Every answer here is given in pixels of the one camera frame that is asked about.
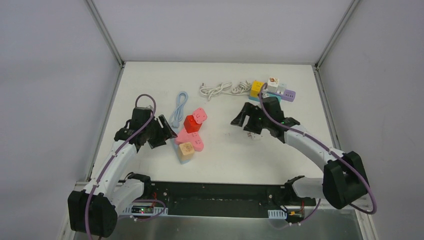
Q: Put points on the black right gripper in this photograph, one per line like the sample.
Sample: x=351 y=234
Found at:
x=251 y=119

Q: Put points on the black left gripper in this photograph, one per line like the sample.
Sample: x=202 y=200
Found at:
x=158 y=131

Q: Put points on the red cube socket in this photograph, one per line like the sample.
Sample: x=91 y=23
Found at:
x=190 y=125

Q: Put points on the white plug adapter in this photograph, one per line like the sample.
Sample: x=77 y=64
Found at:
x=254 y=136

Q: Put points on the pink plug adapter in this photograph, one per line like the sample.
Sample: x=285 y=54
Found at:
x=199 y=115

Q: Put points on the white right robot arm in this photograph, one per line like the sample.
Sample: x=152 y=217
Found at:
x=344 y=178

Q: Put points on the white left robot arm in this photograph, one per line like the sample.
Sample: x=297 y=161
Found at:
x=95 y=209

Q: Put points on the beige cube socket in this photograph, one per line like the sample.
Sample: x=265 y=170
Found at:
x=185 y=151

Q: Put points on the yellow cube socket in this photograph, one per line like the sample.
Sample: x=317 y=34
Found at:
x=255 y=88

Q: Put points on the white cube socket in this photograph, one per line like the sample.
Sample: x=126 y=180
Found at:
x=273 y=84

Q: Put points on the teal power strip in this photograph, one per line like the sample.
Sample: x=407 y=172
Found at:
x=265 y=95

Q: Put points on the pink power strip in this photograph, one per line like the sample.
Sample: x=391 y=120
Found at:
x=194 y=138

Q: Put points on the purple power strip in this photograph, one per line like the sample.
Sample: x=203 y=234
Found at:
x=286 y=94

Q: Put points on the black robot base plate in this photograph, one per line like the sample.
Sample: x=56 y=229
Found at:
x=219 y=199

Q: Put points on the aluminium frame rail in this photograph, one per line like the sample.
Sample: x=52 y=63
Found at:
x=98 y=20

